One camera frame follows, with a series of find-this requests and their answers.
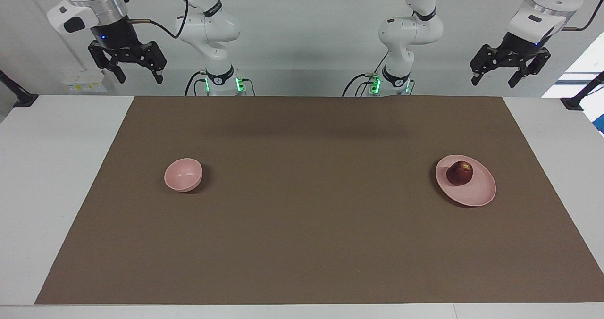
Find white wall socket strip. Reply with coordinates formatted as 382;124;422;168
63;70;105;93

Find bright window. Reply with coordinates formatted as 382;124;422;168
542;31;604;99

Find black arm base cable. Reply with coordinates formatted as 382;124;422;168
184;71;256;97
342;50;392;97

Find pink bowl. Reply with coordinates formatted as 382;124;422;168
164;158;203;193

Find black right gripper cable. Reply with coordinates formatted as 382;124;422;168
126;0;190;40

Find brown table mat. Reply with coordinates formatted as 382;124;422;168
34;96;604;305

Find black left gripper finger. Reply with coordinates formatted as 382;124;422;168
508;50;551;89
470;44;502;86

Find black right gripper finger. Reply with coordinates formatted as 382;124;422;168
88;43;127;84
143;41;167;85

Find dark red apple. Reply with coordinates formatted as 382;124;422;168
446;161;474;186

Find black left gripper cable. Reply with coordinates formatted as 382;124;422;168
441;0;604;32

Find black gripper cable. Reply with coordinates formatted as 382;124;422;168
126;0;190;40
441;0;604;32

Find black left arm base cable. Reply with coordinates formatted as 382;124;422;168
342;50;392;97

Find black right arm base cable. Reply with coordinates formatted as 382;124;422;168
184;71;256;97

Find black clamp stand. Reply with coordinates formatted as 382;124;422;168
0;69;39;108
560;71;604;111

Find pink plate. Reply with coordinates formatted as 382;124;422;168
435;155;497;207

